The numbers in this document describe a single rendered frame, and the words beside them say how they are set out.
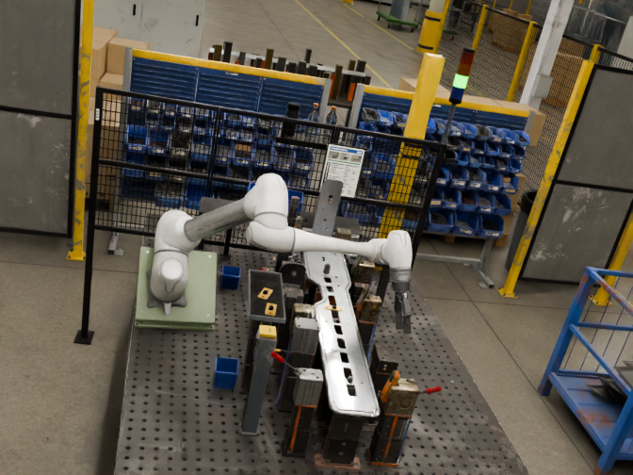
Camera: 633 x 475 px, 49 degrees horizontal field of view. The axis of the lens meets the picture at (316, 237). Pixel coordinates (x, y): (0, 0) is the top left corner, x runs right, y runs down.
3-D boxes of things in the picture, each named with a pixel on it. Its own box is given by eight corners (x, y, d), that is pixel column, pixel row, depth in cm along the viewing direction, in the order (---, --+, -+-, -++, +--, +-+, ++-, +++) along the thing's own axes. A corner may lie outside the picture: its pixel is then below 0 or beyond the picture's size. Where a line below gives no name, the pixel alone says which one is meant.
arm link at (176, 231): (145, 255, 312) (150, 212, 321) (173, 266, 324) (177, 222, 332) (269, 210, 267) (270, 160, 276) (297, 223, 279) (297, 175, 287)
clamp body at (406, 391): (402, 469, 264) (427, 394, 250) (365, 466, 262) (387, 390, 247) (397, 450, 274) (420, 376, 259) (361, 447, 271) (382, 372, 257)
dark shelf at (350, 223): (362, 239, 381) (363, 235, 379) (198, 217, 366) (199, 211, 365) (356, 223, 400) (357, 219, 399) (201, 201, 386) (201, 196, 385)
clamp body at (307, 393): (308, 461, 258) (327, 384, 244) (279, 459, 257) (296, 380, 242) (306, 443, 267) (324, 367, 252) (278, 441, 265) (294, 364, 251)
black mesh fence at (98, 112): (390, 376, 443) (455, 148, 380) (73, 343, 411) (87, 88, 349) (385, 364, 455) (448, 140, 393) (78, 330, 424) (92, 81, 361)
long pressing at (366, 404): (388, 418, 244) (389, 416, 243) (326, 413, 240) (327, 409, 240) (341, 248, 368) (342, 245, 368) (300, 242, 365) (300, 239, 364)
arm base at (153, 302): (147, 316, 316) (147, 313, 311) (146, 270, 323) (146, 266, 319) (186, 315, 321) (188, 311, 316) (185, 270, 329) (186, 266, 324)
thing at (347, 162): (355, 199, 394) (366, 148, 381) (316, 193, 390) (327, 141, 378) (354, 198, 396) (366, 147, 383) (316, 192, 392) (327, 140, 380)
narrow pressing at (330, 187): (331, 239, 372) (344, 181, 358) (310, 237, 370) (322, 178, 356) (331, 239, 373) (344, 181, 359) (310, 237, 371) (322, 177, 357)
